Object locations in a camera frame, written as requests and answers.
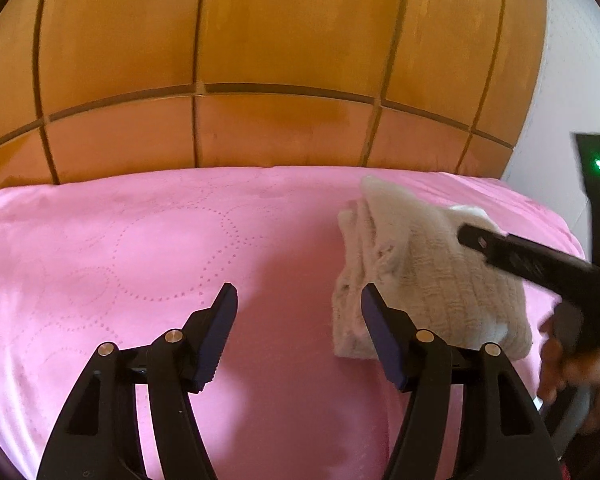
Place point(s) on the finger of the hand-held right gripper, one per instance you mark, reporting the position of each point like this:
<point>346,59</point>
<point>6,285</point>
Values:
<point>520,255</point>

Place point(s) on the wooden panelled wardrobe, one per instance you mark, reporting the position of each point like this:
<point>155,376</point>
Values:
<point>280,35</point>

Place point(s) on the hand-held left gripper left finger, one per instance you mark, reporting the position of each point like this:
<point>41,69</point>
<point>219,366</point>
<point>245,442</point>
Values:
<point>217,335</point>

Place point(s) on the pink bed cover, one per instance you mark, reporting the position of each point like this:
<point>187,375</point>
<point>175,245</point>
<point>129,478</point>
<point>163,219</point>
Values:
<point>130,260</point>

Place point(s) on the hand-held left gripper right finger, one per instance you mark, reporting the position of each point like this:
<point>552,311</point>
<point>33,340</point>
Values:
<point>382,335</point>

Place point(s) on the white knitted sweater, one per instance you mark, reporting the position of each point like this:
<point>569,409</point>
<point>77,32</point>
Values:
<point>430,285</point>

